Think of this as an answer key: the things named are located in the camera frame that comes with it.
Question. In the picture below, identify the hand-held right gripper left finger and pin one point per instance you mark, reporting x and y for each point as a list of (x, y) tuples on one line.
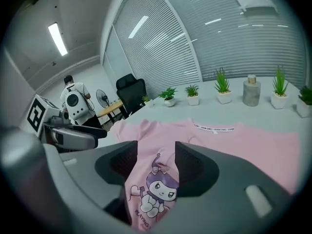
[(80, 177)]

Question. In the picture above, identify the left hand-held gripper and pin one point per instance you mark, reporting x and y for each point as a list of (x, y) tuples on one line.
[(40, 111)]

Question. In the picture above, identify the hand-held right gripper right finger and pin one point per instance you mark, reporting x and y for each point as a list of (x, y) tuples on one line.
[(219, 179)]

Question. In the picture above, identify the pink long-sleeved shirt cartoon print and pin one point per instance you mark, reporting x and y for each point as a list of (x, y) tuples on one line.
[(243, 150)]

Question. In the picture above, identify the long ceiling light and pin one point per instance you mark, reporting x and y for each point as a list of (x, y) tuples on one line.
[(57, 39)]

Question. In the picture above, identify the white round-window backpack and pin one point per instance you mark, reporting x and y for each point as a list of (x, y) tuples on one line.
[(78, 106)]

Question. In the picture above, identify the round wooden table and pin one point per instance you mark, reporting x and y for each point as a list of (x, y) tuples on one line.
[(111, 108)]

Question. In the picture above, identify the black standing fan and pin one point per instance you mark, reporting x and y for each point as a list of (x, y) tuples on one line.
[(102, 97)]

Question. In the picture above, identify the black office chair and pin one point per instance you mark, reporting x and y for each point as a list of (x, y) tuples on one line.
[(130, 91)]

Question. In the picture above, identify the tiny green plant white pot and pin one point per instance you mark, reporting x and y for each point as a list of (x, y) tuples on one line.
[(147, 99)]

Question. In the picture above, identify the tall grass plant white pot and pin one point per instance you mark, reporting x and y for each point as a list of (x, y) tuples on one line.
[(223, 96), (279, 100)]

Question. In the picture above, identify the bushy plant square white pot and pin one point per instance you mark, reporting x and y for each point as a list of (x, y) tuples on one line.
[(192, 99)]

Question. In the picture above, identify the grey concrete cylinder gold cap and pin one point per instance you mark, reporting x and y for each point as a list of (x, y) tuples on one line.
[(251, 94)]

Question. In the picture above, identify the leafy plant round white pot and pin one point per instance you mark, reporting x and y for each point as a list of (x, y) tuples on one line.
[(168, 95)]

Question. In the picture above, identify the dark green plant white pot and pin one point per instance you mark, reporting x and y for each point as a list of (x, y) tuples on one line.
[(304, 108)]

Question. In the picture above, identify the grey window blinds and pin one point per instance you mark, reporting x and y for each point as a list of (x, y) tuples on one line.
[(158, 52), (243, 45)]

